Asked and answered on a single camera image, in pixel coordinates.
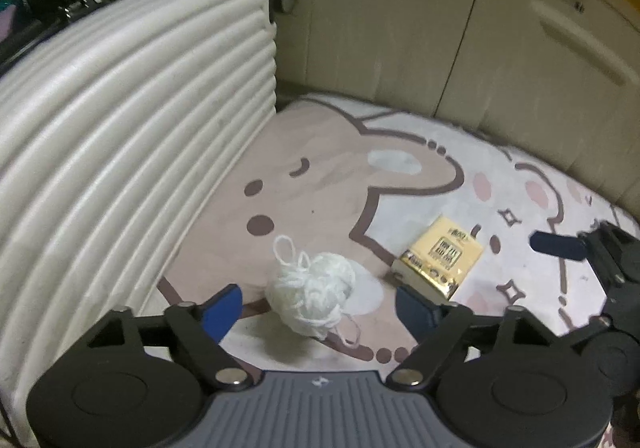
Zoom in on white yarn ball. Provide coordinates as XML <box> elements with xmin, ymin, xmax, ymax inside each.
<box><xmin>265</xmin><ymin>234</ymin><xmax>361</xmax><ymax>350</ymax></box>

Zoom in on yellow tissue pack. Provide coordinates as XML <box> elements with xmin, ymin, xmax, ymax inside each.
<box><xmin>392</xmin><ymin>216</ymin><xmax>484</xmax><ymax>304</ymax></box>

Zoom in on cartoon bear floor rug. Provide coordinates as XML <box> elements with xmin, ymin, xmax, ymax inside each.
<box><xmin>160</xmin><ymin>95</ymin><xmax>639</xmax><ymax>373</ymax></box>

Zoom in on white ribbed suitcase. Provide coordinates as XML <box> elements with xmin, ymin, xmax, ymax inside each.
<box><xmin>1</xmin><ymin>0</ymin><xmax>276</xmax><ymax>446</ymax></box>

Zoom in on cream wardrobe cabinet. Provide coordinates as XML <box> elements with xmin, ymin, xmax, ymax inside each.
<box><xmin>271</xmin><ymin>0</ymin><xmax>639</xmax><ymax>213</ymax></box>

